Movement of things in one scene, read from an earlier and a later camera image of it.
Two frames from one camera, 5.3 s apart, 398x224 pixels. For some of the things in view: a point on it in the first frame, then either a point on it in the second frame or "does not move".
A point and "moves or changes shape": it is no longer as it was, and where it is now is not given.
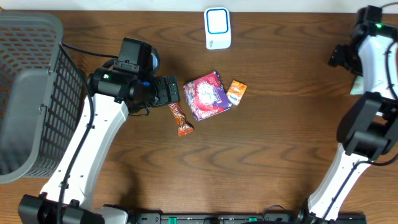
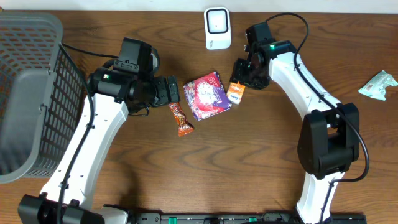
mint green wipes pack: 358,86 moves or changes shape
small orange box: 236,93 does not move
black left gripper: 170,90 does not move
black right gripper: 339,59 to 237,74
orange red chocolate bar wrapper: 184,126 does not move
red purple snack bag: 207,96 does not move
